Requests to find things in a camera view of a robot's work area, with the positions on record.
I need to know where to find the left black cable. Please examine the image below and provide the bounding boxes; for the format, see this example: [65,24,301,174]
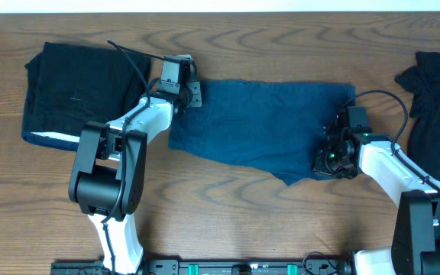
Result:
[101,39,167,275]

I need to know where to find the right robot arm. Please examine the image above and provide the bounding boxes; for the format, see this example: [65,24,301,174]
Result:
[313,118,440,275]

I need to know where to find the right black cable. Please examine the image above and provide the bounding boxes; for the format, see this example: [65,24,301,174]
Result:
[338,89,440,222]

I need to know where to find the folded black garment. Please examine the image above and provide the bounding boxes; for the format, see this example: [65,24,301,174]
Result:
[21,42,150,151]

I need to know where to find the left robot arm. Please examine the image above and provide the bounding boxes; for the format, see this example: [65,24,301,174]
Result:
[69,80,202,274]

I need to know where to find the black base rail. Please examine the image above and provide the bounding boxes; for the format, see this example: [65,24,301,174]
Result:
[50,257,354,275]

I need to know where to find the black cable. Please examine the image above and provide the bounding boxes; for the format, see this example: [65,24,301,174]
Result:
[338,89,440,222]
[101,39,167,275]

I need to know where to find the black garment pile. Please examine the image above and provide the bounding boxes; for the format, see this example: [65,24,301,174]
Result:
[395,52,440,181]

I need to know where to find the blue denim shorts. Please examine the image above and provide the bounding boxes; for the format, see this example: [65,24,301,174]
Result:
[169,80,355,186]

